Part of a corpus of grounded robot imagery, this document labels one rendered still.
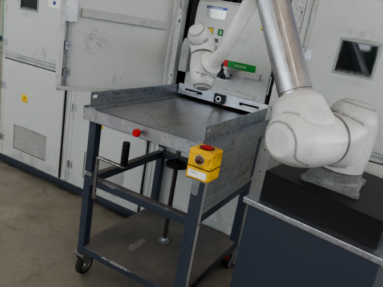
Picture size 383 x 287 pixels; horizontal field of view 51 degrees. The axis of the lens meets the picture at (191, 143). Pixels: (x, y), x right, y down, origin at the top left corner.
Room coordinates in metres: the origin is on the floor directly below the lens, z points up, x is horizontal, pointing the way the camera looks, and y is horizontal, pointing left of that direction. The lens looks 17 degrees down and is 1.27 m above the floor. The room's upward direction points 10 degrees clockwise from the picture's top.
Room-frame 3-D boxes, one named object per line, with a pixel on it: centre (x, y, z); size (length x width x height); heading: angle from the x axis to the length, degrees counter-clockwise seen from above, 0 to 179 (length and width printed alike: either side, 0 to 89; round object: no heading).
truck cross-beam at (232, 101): (2.20, -0.12, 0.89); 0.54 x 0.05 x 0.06; 63
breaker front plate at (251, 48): (2.19, -0.12, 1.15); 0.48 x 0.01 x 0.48; 63
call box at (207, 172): (1.21, -0.05, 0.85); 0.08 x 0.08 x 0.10; 64
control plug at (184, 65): (2.22, 0.10, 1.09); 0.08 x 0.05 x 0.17; 153
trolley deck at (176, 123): (1.85, 0.05, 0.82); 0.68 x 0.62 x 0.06; 154
